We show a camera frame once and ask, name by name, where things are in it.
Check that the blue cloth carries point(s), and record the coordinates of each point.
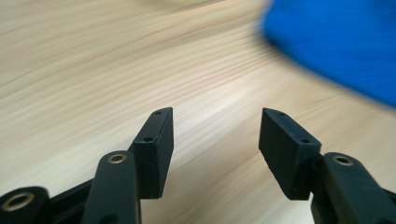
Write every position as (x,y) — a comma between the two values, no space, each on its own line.
(336,40)

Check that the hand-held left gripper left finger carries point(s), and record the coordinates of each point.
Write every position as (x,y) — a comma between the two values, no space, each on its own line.
(154,155)

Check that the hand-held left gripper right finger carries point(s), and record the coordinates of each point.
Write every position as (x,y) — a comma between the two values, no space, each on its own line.
(288,155)

